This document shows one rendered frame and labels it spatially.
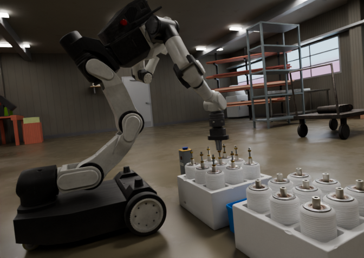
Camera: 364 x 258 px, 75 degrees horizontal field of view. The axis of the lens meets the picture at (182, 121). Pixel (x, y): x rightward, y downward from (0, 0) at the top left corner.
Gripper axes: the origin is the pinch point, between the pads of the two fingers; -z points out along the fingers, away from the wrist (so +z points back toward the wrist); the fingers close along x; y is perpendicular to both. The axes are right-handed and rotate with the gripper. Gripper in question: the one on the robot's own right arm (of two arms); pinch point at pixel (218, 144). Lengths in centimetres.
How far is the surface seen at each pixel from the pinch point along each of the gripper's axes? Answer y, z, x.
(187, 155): -6.8, -8.1, 25.8
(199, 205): 19.9, -28.4, 4.9
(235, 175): 10.3, -13.8, -12.4
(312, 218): 50, -12, -50
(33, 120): -237, 33, 701
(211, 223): 25.7, -33.4, -4.5
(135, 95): -616, 103, 639
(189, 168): 8.4, -12.3, 15.6
